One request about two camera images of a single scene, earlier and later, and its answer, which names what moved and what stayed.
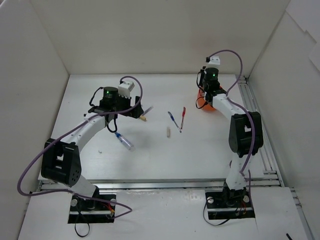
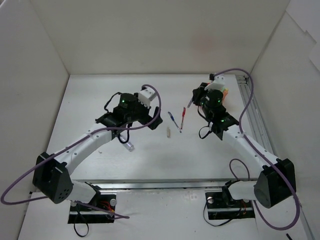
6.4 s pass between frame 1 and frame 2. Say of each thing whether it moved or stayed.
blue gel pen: stayed
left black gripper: moved
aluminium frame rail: stayed
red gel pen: stayed
